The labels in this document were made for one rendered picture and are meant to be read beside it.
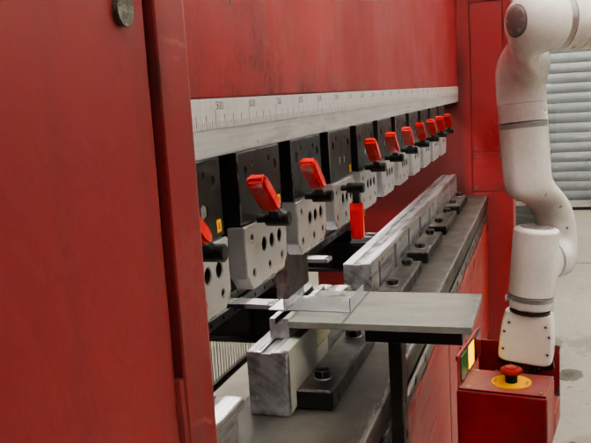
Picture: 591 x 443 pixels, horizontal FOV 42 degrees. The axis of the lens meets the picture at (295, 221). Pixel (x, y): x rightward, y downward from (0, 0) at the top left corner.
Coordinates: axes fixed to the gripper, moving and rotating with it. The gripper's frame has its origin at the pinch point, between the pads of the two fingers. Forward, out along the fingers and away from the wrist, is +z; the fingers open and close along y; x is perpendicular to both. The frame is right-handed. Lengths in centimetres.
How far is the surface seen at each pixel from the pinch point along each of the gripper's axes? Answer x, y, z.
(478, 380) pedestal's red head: -10.4, -6.9, -3.5
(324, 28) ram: -31, -31, -66
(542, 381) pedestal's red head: -8.1, 4.2, -4.4
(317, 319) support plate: -49, -23, -24
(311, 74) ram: -39, -30, -59
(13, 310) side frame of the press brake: -135, 4, -54
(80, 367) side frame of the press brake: -133, 4, -51
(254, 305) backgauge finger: -46, -36, -23
